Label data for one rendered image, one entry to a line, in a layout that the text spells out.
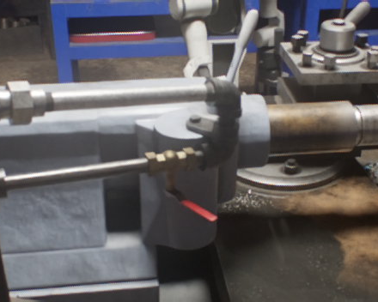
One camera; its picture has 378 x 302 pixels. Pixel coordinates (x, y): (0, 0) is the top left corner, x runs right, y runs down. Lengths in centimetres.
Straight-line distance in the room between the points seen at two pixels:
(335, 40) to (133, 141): 44
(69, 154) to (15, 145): 7
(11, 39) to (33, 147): 387
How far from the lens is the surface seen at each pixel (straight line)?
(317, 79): 106
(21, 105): 63
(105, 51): 269
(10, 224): 87
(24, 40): 470
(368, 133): 96
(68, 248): 87
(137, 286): 87
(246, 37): 84
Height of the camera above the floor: 150
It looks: 28 degrees down
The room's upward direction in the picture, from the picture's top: straight up
